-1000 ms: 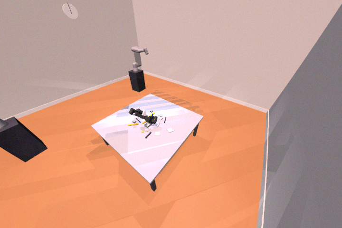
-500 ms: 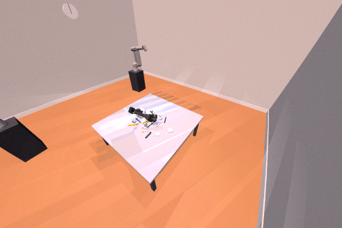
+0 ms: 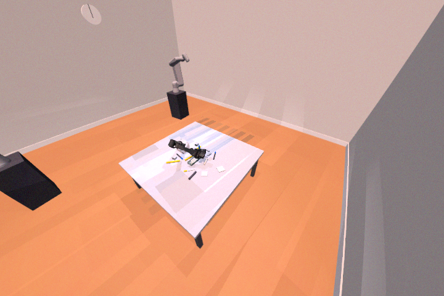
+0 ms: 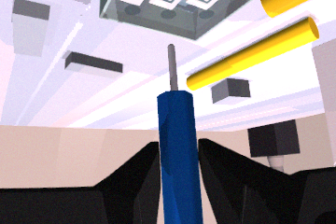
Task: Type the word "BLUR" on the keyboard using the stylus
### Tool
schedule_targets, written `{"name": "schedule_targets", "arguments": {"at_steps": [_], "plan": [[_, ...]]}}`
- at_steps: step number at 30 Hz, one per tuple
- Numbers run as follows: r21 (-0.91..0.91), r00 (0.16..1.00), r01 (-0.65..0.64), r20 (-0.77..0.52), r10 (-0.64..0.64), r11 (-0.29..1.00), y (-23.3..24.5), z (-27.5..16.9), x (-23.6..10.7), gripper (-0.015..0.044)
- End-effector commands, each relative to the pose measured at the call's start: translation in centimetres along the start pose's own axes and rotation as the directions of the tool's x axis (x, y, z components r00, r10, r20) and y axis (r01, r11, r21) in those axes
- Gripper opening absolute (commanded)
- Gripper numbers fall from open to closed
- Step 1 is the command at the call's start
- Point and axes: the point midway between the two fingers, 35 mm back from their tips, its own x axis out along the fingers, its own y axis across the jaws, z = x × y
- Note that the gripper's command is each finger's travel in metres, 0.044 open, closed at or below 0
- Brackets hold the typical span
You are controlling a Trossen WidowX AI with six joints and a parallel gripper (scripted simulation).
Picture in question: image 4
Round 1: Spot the blue stylus with grey tip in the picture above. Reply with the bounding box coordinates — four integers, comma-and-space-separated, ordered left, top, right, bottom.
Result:
157, 44, 203, 224

